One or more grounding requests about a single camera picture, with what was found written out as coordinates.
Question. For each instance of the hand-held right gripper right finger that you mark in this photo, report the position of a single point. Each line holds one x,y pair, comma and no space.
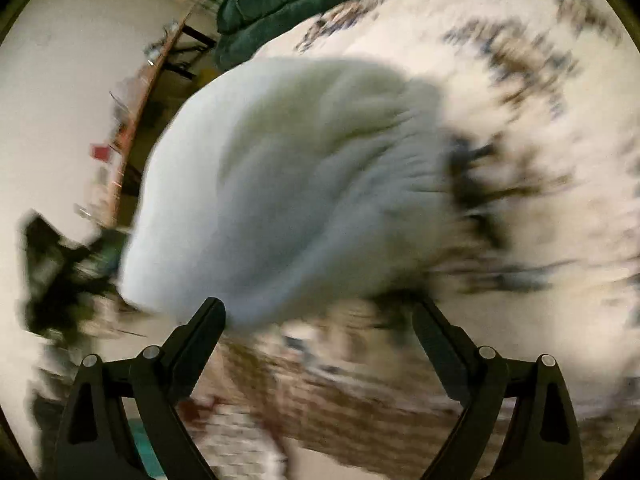
442,355

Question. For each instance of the long wooden table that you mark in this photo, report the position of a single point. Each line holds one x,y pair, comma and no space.
131,130

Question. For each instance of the light green pants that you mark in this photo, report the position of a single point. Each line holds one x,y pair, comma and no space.
280,185

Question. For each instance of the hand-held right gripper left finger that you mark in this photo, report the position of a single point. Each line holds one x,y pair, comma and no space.
192,352

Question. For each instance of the small red object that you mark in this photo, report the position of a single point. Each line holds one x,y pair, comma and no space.
101,152

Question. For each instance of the printed blanket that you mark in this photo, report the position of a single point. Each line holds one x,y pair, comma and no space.
540,110

